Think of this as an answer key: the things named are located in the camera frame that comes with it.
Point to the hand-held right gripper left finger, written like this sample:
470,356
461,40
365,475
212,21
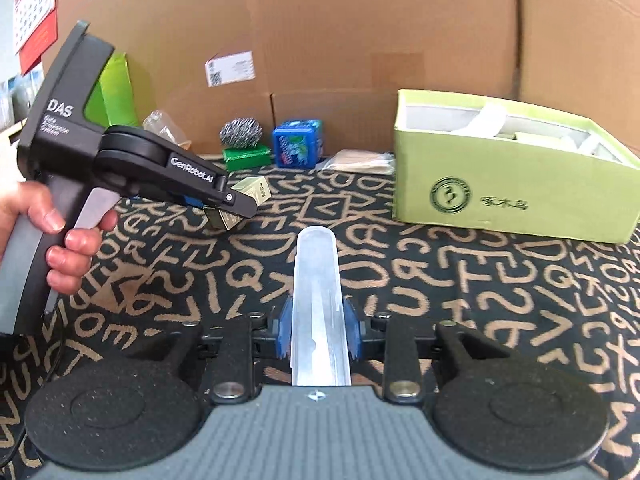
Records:
284,331

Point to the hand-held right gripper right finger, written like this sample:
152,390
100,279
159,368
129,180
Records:
352,331

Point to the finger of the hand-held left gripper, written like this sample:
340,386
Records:
192,201
200,172

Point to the clear plastic tube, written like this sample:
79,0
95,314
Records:
317,285

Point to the small gold box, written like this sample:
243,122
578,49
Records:
260,190

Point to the green cardboard storage box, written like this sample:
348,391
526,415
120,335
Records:
500,195

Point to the person's left hand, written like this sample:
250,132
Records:
75,255

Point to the small green box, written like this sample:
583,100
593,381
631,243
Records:
247,157

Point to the steel wool scrubber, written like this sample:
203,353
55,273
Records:
241,132

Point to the clear plastic jar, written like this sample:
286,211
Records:
162,125

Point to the black letter-print cloth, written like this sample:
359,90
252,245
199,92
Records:
425,280

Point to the blue tissue pack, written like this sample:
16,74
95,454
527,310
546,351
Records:
297,142

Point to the white shipping label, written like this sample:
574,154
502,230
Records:
230,69

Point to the clear bag of beige items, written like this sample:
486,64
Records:
357,162

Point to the large brown cardboard panel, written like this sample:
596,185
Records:
325,20

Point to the red wall calendar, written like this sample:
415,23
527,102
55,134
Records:
35,0

